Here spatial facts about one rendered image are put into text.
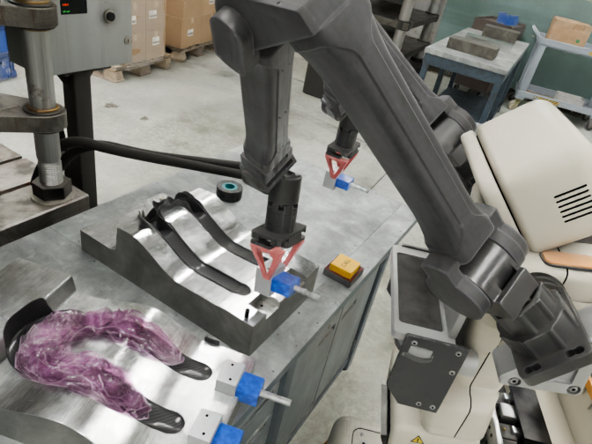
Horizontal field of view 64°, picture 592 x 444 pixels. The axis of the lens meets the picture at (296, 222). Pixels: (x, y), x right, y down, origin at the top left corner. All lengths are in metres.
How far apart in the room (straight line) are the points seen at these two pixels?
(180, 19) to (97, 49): 3.93
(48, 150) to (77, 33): 0.34
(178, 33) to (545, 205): 5.04
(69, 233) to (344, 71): 1.00
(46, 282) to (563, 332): 0.84
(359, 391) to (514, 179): 1.51
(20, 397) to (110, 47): 1.05
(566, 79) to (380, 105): 6.84
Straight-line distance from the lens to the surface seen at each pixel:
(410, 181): 0.49
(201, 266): 1.07
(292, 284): 0.91
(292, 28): 0.41
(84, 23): 1.53
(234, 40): 0.46
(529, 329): 0.63
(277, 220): 0.86
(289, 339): 1.05
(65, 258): 1.23
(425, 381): 0.86
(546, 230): 0.72
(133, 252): 1.09
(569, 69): 7.23
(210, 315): 1.00
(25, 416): 0.85
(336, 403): 2.00
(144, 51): 4.95
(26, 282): 1.01
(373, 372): 2.15
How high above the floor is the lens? 1.56
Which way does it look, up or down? 32 degrees down
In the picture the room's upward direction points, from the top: 12 degrees clockwise
